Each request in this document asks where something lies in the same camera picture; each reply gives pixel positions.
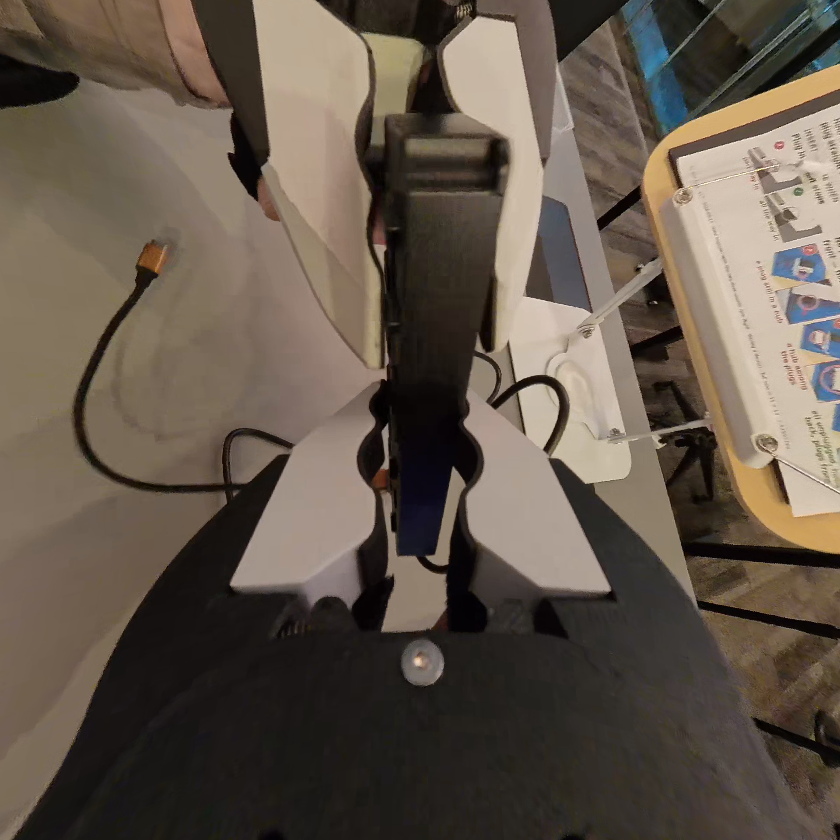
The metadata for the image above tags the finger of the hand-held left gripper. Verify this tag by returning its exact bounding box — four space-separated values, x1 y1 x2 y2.
436 16 547 352
252 0 388 368

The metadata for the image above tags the person's left forearm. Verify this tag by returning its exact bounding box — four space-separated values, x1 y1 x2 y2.
0 0 191 106

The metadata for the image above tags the black hub cable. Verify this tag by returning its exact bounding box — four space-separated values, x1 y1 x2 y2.
222 351 571 572

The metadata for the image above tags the black mesh pad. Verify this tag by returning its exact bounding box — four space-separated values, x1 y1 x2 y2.
0 56 80 109

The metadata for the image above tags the printed instruction sheet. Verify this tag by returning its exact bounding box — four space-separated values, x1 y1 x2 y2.
676 105 840 519

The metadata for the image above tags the black multi-port usb hub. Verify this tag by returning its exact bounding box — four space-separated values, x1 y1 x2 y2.
381 113 511 559

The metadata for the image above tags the black office chair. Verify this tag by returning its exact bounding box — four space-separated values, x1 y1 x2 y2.
556 0 624 63

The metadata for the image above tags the black cable copper plug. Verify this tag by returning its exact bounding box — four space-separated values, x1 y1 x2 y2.
73 238 388 494

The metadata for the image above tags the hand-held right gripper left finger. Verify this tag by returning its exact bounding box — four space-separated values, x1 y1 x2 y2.
230 381 395 632

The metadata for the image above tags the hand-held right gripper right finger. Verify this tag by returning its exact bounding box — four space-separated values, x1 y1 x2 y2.
448 394 614 632

